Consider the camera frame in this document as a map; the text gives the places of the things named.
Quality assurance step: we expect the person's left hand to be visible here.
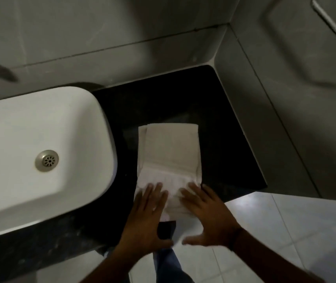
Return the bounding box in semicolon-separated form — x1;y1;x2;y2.
117;182;175;253

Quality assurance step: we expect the person's right hand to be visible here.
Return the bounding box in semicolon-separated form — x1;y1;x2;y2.
179;183;243;251

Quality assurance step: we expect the white towel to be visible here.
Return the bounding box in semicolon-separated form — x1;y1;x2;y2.
134;123;202;222

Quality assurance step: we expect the person's left forearm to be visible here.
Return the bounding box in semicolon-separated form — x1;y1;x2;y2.
79;245;145;283

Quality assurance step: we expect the person's right forearm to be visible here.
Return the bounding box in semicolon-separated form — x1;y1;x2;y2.
232;229;325;283

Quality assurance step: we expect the person's blue jeans leg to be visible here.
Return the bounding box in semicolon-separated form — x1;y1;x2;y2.
153;220;195;283

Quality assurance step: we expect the metal sink drain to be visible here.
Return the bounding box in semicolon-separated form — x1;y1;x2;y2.
35;150;60;172

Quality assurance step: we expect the white ceramic sink basin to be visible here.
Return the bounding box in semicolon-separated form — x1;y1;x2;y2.
0;86;118;241

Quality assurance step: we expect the metal towel bar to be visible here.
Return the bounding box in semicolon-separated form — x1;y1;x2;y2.
312;0;336;58

